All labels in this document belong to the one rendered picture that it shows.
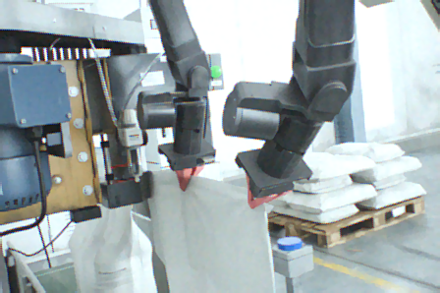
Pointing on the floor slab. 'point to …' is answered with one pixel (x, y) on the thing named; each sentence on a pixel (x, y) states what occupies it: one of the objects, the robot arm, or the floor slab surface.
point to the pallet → (328, 233)
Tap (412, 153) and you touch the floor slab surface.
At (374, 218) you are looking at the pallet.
